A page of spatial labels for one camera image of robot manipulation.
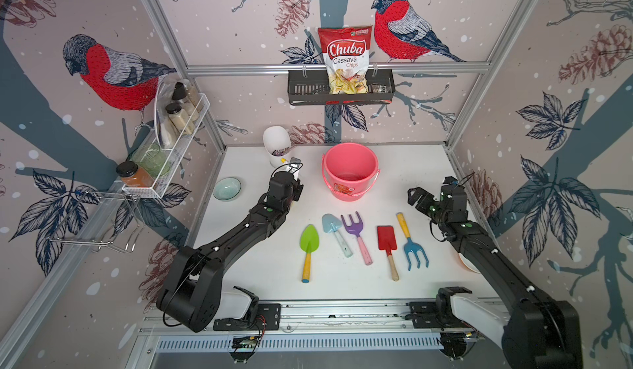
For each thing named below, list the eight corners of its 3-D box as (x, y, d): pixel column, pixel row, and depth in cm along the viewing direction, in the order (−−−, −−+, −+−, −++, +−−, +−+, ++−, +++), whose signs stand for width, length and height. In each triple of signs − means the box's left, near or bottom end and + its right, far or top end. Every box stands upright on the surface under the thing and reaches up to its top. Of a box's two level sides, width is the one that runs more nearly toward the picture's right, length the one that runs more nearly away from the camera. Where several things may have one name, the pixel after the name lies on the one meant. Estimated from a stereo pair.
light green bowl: (212, 202, 101) (209, 198, 98) (219, 181, 108) (217, 176, 105) (238, 202, 101) (236, 198, 98) (244, 181, 108) (242, 176, 105)
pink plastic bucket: (322, 205, 100) (321, 182, 87) (322, 167, 113) (322, 143, 101) (375, 204, 100) (382, 182, 87) (369, 167, 113) (374, 142, 100)
